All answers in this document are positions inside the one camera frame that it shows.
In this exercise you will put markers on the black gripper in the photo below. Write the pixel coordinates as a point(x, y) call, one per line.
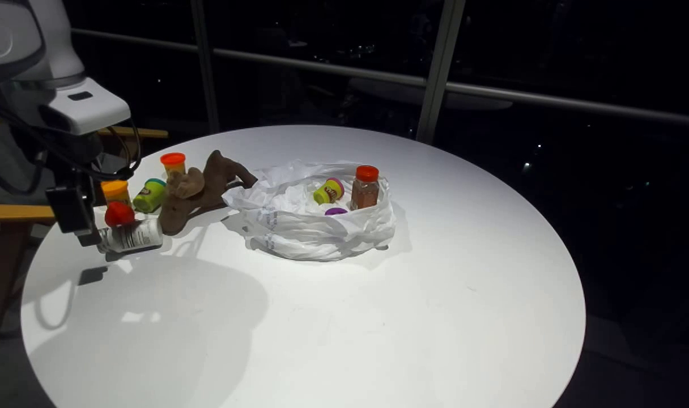
point(69, 206)

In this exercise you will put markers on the green yellow toy fruit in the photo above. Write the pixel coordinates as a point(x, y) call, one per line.
point(328, 191)

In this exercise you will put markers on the brown spice bottle red cap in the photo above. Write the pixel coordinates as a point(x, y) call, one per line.
point(366, 188)

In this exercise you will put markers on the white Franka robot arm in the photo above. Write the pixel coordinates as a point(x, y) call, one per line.
point(28, 45)

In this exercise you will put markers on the play-doh tub yellow lid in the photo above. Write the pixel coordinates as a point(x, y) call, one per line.
point(115, 191)

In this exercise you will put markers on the green play-doh tub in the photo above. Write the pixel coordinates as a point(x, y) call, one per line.
point(150, 195)

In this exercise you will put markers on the wooden stand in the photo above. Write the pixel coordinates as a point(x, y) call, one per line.
point(11, 214)

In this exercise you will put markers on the brown plush toy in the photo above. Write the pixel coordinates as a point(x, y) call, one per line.
point(200, 188)

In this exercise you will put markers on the wooden bar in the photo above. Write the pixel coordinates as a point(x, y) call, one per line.
point(142, 134)

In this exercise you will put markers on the clear white plastic bag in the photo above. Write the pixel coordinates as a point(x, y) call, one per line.
point(300, 233)

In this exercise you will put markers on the grey window frame post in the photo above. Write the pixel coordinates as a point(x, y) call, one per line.
point(204, 60)
point(437, 69)

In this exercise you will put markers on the grey window frame rail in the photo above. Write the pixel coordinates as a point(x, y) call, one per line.
point(322, 69)

